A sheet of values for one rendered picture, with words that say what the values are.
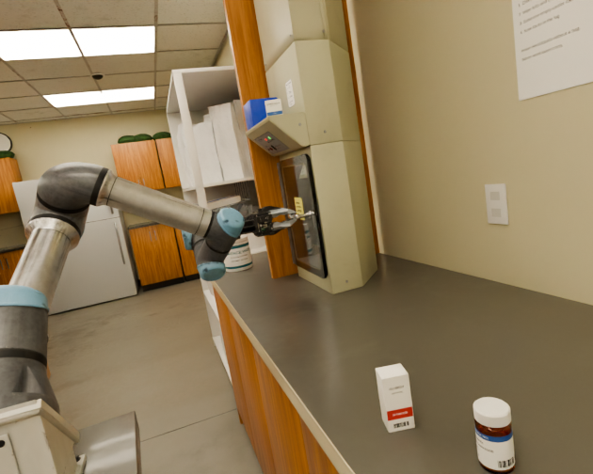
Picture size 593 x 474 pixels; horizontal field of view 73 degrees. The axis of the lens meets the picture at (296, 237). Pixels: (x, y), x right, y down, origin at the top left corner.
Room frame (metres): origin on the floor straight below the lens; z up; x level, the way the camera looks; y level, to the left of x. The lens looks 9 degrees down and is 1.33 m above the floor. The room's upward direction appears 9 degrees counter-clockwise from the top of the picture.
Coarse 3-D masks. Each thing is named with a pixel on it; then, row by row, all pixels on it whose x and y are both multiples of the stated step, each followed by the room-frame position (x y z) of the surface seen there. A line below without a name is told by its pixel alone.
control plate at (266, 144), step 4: (268, 132) 1.29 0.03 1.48; (260, 136) 1.39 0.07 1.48; (264, 136) 1.36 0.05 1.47; (272, 136) 1.31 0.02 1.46; (256, 140) 1.46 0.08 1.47; (260, 140) 1.43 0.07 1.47; (264, 140) 1.40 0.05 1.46; (268, 140) 1.37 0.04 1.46; (272, 140) 1.34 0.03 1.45; (276, 140) 1.32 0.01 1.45; (260, 144) 1.47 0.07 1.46; (264, 144) 1.44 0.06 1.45; (268, 144) 1.41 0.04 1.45; (272, 144) 1.38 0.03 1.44; (276, 144) 1.36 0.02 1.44; (280, 144) 1.32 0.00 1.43; (264, 148) 1.48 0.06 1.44; (268, 148) 1.45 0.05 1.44; (272, 148) 1.42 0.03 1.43; (276, 148) 1.39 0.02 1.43; (280, 148) 1.36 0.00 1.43; (284, 148) 1.34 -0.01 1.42; (288, 148) 1.31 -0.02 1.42; (272, 152) 1.47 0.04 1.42; (276, 152) 1.44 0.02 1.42
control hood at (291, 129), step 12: (264, 120) 1.23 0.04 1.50; (276, 120) 1.20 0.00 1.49; (288, 120) 1.21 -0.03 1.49; (300, 120) 1.22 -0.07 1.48; (252, 132) 1.40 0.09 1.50; (264, 132) 1.32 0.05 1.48; (276, 132) 1.25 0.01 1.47; (288, 132) 1.21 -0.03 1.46; (300, 132) 1.22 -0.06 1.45; (288, 144) 1.28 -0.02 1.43; (300, 144) 1.22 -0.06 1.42
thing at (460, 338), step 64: (256, 256) 2.09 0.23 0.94; (384, 256) 1.63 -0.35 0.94; (256, 320) 1.11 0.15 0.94; (320, 320) 1.03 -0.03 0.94; (384, 320) 0.95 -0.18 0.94; (448, 320) 0.89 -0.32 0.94; (512, 320) 0.84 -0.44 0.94; (576, 320) 0.79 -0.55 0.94; (320, 384) 0.70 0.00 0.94; (448, 384) 0.63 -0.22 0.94; (512, 384) 0.60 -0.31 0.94; (576, 384) 0.58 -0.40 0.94; (384, 448) 0.50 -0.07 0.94; (448, 448) 0.49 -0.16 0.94; (576, 448) 0.45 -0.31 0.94
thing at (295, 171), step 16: (288, 160) 1.40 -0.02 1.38; (304, 160) 1.25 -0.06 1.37; (288, 176) 1.42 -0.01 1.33; (304, 176) 1.27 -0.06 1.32; (288, 192) 1.45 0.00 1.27; (304, 192) 1.29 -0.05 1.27; (288, 208) 1.48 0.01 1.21; (304, 208) 1.32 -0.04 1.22; (304, 224) 1.34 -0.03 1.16; (304, 240) 1.36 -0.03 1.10; (320, 240) 1.23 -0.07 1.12; (304, 256) 1.39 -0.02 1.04; (320, 256) 1.24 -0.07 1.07; (320, 272) 1.26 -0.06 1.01
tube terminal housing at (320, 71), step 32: (288, 64) 1.30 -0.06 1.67; (320, 64) 1.25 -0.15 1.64; (320, 96) 1.25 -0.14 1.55; (352, 96) 1.42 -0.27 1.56; (320, 128) 1.24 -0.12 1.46; (352, 128) 1.37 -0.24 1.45; (320, 160) 1.24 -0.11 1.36; (352, 160) 1.33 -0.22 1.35; (320, 192) 1.23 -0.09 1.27; (352, 192) 1.28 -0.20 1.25; (352, 224) 1.26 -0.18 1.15; (352, 256) 1.26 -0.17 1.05; (352, 288) 1.25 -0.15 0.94
